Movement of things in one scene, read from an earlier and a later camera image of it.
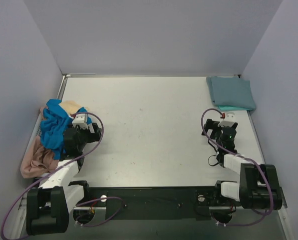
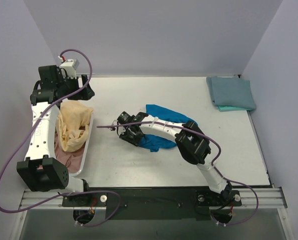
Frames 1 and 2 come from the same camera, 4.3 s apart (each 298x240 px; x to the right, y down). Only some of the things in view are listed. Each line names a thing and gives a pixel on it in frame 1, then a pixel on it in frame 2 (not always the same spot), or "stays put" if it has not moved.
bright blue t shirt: x=54 y=121 → x=154 y=143
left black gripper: x=89 y=130 → x=79 y=86
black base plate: x=152 y=202 stays put
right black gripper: x=214 y=127 → x=128 y=133
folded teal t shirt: x=233 y=108 stays put
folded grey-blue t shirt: x=231 y=91 stays put
